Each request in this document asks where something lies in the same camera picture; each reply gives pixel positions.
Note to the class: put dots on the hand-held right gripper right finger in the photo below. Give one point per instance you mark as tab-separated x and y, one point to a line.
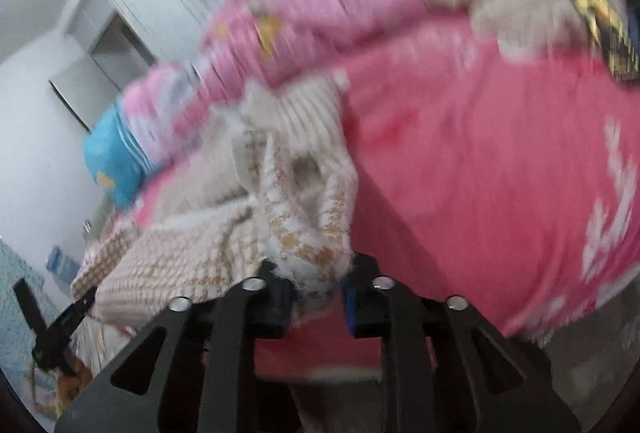
357	308

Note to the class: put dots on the blue plastic pack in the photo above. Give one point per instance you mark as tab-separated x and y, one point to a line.
62	265

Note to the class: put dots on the pink floral fleece blanket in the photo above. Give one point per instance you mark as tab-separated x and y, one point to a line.
475	163

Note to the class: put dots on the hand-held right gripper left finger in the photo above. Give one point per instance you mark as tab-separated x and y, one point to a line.
277	308

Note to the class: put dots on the beige houndstooth knit coat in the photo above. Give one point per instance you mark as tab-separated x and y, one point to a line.
200	238

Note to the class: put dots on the cream fluffy garment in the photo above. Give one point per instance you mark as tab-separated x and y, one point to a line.
525	28

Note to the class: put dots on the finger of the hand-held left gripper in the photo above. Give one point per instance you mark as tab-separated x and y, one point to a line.
75	310

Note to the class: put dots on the pink and blue cartoon quilt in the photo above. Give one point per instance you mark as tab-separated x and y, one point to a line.
300	23

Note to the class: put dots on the black and gold phone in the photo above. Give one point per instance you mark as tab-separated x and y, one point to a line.
612	38

